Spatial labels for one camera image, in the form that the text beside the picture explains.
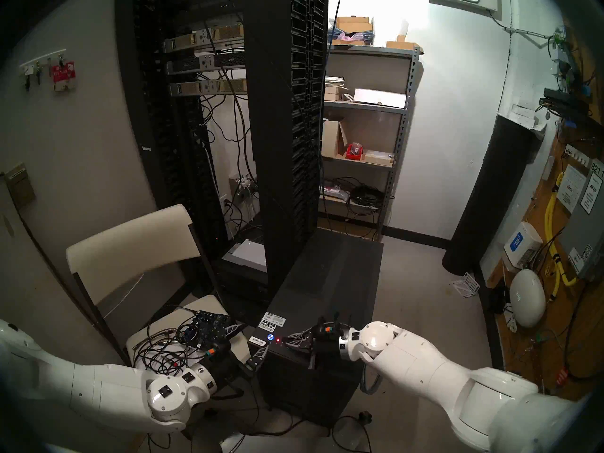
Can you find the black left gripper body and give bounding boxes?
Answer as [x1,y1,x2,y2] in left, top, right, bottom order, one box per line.
[210,348,253,387]

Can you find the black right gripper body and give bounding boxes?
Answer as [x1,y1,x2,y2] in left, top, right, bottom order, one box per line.
[308,332,351,370]

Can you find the grey braided USB cable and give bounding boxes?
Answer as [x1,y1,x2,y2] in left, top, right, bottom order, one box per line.
[361,366,381,397]

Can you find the black workstation tower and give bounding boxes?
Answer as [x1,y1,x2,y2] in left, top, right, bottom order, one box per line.
[248,227,385,429]

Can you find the black circuit board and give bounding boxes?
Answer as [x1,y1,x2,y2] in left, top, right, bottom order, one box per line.
[177,310,235,351]

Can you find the white flat rack device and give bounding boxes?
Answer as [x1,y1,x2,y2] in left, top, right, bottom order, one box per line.
[222,239,268,272]

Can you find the cream folding chair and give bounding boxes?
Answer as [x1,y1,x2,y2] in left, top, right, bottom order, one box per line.
[66,203,251,363]

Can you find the open cardboard box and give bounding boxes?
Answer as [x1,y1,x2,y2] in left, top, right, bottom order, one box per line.
[322,118,349,159]

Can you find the white oval router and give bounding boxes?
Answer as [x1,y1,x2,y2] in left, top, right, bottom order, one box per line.
[510,269,546,328]

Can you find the black server rack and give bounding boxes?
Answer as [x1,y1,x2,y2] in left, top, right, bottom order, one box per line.
[116,0,330,311]

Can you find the white box blue label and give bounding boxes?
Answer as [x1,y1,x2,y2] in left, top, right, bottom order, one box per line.
[504,222,543,269]

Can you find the tall black cylinder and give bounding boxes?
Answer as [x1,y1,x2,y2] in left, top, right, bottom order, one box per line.
[442,115,536,276]

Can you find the grey metal shelf unit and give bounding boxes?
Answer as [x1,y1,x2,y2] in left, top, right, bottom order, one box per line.
[317,44,424,240]

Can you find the gold-fronted rack server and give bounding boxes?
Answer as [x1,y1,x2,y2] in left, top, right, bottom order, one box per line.
[170,78,248,97]
[163,25,246,54]

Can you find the white flat box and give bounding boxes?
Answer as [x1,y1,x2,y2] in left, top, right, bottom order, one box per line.
[354,88,407,109]

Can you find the dark Dell rack server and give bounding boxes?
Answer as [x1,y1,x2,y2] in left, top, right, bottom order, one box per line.
[166,52,246,75]

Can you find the white paper notice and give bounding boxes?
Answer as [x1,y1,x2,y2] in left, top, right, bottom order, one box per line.
[556,164,587,214]

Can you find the small white box stack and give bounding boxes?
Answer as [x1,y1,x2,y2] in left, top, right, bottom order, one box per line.
[510,104,548,136]

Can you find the red key tag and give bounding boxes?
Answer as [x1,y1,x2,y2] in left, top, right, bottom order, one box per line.
[52,61,76,92]

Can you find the large cardboard box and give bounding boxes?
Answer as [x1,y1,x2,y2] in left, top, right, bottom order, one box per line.
[336,16,373,46]

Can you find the white patch block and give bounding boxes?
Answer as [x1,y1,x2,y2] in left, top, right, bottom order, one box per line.
[564,144,590,167]

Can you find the white key hook rack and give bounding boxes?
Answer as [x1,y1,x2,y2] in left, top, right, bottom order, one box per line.
[19,49,67,92]

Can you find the tangled black cables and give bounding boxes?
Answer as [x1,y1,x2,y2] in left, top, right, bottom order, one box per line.
[132,306,222,377]

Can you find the black power plug cable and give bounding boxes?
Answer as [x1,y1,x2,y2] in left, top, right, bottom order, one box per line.
[330,410,374,453]

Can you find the wall outlet box with plugs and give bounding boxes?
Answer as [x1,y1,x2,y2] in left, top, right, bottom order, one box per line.
[229,174,258,202]

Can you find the white folding bracket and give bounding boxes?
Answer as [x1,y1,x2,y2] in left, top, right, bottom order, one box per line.
[450,272,480,298]

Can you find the black cable coil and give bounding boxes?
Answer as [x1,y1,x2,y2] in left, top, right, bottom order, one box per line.
[330,176,386,217]

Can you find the black rack cable bundle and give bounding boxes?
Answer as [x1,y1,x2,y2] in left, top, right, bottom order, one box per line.
[196,96,259,235]

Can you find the beige wall plate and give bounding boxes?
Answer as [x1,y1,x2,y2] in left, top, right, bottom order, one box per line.
[4,162,36,207]

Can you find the yellow cable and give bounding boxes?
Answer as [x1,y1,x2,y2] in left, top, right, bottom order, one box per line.
[544,171,579,302]

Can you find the grey telecom wall box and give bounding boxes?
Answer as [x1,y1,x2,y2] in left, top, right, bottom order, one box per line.
[559,171,604,282]

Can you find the black wall router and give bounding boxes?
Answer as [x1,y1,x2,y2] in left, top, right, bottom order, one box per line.
[540,88,590,122]

